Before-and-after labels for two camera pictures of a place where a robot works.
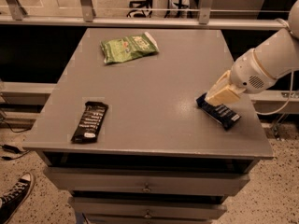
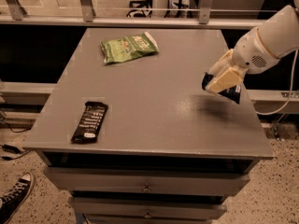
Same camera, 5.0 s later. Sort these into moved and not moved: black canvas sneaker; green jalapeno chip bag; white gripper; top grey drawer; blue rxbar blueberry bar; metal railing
Moved: white gripper; blue rxbar blueberry bar
Not moved: green jalapeno chip bag; black canvas sneaker; metal railing; top grey drawer
